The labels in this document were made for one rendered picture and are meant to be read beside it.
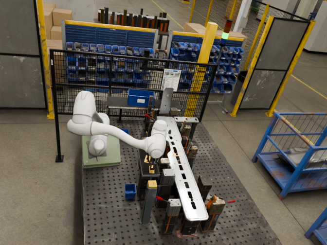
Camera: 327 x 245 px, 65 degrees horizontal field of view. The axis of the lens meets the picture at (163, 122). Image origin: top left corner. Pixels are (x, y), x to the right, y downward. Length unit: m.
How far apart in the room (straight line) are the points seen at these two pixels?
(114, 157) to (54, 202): 1.00
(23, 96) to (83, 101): 2.68
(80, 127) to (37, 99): 2.70
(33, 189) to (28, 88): 1.65
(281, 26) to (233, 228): 3.67
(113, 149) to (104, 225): 0.78
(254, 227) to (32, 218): 2.26
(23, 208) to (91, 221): 1.24
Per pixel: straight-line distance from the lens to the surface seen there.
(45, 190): 3.45
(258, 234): 2.56
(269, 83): 5.61
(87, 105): 1.89
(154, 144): 1.62
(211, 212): 2.15
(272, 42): 5.14
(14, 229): 3.21
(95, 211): 2.33
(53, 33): 6.42
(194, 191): 2.19
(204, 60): 3.20
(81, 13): 8.87
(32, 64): 4.24
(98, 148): 2.38
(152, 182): 1.94
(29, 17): 4.01
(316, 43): 13.07
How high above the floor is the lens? 2.58
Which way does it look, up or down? 33 degrees down
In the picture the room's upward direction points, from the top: 12 degrees clockwise
